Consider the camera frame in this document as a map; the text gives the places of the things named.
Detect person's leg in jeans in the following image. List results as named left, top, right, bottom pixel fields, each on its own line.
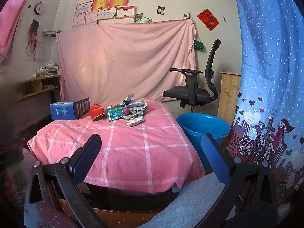
left=139, top=173, right=235, bottom=228

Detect wooden cabinet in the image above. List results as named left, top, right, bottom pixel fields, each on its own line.
left=218, top=71, right=241, bottom=124

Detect white plastic case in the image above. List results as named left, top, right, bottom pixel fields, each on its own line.
left=126, top=117, right=144, bottom=127

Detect pile of newspapers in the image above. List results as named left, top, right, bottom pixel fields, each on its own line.
left=31, top=62, right=60, bottom=79

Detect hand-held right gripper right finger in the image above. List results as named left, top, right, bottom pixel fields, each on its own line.
left=197, top=134, right=278, bottom=228

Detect black office chair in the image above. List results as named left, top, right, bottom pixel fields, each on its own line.
left=163, top=39, right=222, bottom=113

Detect pink hanging sheet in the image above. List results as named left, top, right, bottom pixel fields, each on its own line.
left=56, top=19, right=197, bottom=104

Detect white wall calendar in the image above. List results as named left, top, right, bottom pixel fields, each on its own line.
left=26, top=43, right=45, bottom=63

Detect green wall pictures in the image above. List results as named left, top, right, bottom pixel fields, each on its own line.
left=133, top=13, right=152, bottom=24

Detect round wall clock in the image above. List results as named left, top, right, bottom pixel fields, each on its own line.
left=34, top=2, right=45, bottom=15

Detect red tassel wall ornament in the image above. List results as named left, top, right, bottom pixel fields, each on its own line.
left=26, top=20, right=40, bottom=53

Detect blue cardboard box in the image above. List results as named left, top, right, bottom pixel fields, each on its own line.
left=49, top=97, right=91, bottom=121

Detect blue printed curtain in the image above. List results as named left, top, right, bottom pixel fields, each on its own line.
left=224, top=0, right=304, bottom=205

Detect pink checked bedsheet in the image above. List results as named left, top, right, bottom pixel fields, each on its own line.
left=27, top=98, right=205, bottom=193

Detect wire wall rack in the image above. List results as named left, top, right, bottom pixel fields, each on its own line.
left=43, top=30, right=63, bottom=37

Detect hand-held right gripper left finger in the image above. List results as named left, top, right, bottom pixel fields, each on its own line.
left=23, top=134, right=107, bottom=228

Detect wooden shelf unit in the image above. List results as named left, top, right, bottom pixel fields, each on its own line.
left=14, top=75, right=60, bottom=102

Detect pink curtain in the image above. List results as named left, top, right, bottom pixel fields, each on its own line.
left=0, top=0, right=37, bottom=66

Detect red diamond wall poster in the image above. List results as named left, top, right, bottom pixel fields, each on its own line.
left=197, top=9, right=219, bottom=31

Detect blue plastic bucket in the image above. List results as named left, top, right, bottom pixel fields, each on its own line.
left=177, top=113, right=230, bottom=157

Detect red cloth pouch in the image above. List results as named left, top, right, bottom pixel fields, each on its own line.
left=89, top=104, right=105, bottom=121

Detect group of wall certificates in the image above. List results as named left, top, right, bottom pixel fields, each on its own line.
left=72, top=0, right=152, bottom=29

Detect grey printed paper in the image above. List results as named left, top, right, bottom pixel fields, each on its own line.
left=129, top=99, right=148, bottom=112

